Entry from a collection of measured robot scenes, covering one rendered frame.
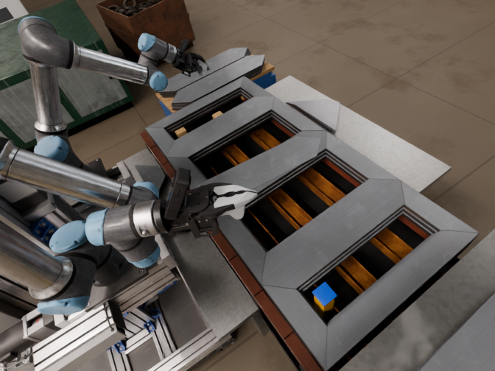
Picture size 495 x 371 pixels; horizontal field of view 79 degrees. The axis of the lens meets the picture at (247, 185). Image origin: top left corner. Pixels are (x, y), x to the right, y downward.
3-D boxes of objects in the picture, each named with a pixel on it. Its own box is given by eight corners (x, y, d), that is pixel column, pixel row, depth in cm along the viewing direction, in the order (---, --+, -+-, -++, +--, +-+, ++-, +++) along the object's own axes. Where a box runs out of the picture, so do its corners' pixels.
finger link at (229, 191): (258, 198, 67) (219, 205, 68) (254, 179, 63) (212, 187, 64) (260, 208, 65) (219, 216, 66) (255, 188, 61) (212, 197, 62)
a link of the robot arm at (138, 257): (164, 229, 81) (147, 206, 73) (161, 268, 74) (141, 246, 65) (136, 234, 81) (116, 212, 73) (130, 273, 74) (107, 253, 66)
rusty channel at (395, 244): (228, 105, 215) (227, 99, 211) (449, 286, 116) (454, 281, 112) (219, 110, 213) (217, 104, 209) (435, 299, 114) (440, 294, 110)
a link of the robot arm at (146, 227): (137, 195, 65) (129, 224, 59) (158, 191, 64) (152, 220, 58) (150, 218, 70) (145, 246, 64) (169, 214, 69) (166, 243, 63)
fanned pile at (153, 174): (151, 156, 193) (149, 152, 190) (176, 192, 170) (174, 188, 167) (134, 165, 190) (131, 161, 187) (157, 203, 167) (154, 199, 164)
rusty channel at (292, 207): (204, 119, 210) (202, 113, 206) (412, 320, 111) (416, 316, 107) (194, 124, 208) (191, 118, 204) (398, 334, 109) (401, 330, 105)
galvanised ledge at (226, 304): (149, 150, 202) (146, 147, 200) (260, 311, 125) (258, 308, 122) (121, 165, 197) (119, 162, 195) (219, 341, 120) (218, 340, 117)
